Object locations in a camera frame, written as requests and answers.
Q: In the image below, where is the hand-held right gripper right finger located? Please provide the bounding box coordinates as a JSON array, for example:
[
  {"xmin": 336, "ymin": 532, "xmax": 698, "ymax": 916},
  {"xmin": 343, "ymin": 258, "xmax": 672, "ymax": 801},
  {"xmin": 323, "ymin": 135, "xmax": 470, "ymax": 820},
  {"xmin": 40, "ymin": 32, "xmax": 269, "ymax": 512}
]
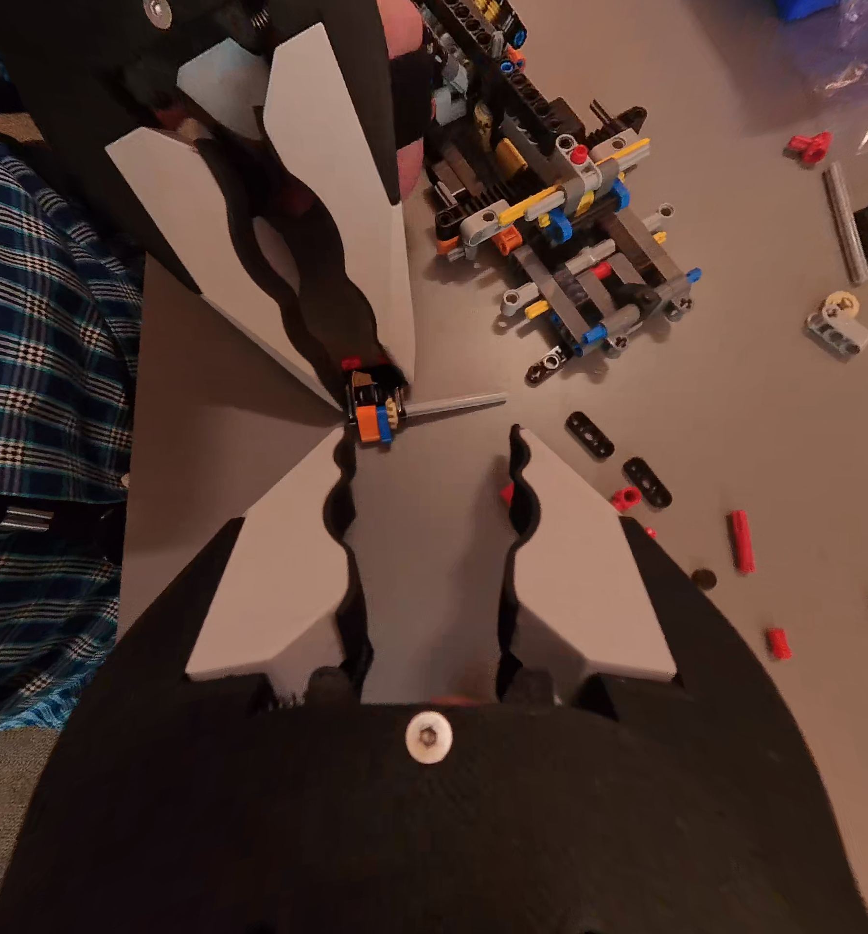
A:
[{"xmin": 496, "ymin": 425, "xmax": 678, "ymax": 703}]

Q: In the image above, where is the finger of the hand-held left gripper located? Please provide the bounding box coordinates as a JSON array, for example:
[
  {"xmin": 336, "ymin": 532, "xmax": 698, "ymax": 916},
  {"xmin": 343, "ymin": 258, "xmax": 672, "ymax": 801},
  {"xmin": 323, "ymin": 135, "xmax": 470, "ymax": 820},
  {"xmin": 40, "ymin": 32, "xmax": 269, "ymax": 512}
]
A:
[
  {"xmin": 104, "ymin": 126, "xmax": 349, "ymax": 414},
  {"xmin": 261, "ymin": 22, "xmax": 416, "ymax": 385}
]

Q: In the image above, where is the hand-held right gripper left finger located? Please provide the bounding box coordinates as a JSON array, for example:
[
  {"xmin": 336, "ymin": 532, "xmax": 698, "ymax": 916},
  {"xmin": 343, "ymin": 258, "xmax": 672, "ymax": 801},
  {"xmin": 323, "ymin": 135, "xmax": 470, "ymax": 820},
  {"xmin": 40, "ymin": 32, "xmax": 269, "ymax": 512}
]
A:
[{"xmin": 184, "ymin": 429, "xmax": 374, "ymax": 705}]

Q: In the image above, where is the small black lego subassembly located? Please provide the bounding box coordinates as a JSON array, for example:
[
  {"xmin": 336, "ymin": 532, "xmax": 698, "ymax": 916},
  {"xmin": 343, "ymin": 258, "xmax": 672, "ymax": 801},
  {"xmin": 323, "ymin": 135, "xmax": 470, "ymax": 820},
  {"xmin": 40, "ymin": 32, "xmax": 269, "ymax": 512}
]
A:
[{"xmin": 342, "ymin": 356, "xmax": 410, "ymax": 448}]

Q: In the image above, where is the large lego technic chassis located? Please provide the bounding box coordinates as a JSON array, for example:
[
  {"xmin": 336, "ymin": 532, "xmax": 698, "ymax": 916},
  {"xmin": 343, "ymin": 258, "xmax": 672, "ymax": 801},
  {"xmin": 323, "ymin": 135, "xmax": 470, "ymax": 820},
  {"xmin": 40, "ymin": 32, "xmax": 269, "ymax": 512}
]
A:
[{"xmin": 421, "ymin": 0, "xmax": 703, "ymax": 386}]

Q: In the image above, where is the long grey lego axle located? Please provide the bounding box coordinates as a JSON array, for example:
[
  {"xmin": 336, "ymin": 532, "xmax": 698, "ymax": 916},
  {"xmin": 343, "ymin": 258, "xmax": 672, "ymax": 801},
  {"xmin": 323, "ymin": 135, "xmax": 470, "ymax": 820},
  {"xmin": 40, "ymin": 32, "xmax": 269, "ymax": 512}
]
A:
[{"xmin": 405, "ymin": 393, "xmax": 509, "ymax": 419}]

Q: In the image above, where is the black lego beam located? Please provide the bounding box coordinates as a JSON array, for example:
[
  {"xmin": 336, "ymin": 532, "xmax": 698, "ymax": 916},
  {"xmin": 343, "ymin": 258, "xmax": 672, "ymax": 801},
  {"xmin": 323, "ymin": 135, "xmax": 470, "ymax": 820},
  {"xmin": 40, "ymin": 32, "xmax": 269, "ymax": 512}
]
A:
[
  {"xmin": 565, "ymin": 412, "xmax": 616, "ymax": 461},
  {"xmin": 621, "ymin": 457, "xmax": 673, "ymax": 510}
]

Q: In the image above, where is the light grey lego beam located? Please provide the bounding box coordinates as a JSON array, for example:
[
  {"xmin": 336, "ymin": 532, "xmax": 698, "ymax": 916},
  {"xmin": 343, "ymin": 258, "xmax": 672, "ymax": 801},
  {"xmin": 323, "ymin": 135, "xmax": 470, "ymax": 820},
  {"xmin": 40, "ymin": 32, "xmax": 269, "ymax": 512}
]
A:
[{"xmin": 806, "ymin": 305, "xmax": 868, "ymax": 357}]

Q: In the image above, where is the short grey lego axle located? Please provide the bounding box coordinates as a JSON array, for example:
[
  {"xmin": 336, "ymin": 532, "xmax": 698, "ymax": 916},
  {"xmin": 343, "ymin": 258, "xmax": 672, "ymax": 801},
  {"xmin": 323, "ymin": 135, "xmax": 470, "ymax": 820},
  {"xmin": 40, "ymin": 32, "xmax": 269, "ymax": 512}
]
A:
[{"xmin": 822, "ymin": 162, "xmax": 868, "ymax": 286}]

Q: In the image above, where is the person's blue plaid shirt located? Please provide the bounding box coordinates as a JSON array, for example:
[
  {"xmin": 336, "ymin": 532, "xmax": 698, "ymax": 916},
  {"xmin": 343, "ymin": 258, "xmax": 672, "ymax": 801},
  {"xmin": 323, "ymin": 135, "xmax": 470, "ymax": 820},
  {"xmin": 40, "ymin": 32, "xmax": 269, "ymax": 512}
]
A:
[{"xmin": 0, "ymin": 29, "xmax": 146, "ymax": 739}]

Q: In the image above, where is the grey upholstered chair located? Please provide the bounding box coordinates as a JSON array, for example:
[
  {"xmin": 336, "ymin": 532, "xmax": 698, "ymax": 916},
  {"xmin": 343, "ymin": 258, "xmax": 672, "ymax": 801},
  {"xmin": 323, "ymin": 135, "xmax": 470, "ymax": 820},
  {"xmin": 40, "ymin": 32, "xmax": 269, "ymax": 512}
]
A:
[{"xmin": 0, "ymin": 724, "xmax": 64, "ymax": 934}]

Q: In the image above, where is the pile of clear plastic bags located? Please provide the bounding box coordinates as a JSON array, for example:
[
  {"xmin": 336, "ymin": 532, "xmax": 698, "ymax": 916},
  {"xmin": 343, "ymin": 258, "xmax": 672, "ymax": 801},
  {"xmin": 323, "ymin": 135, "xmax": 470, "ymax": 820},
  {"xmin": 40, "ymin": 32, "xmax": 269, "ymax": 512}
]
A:
[{"xmin": 802, "ymin": 0, "xmax": 868, "ymax": 150}]

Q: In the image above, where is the black shoulder strap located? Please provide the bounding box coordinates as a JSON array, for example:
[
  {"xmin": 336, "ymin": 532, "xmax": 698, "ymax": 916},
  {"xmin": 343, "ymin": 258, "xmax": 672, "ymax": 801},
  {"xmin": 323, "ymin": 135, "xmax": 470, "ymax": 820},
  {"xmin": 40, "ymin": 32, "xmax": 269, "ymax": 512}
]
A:
[{"xmin": 0, "ymin": 478, "xmax": 128, "ymax": 563}]

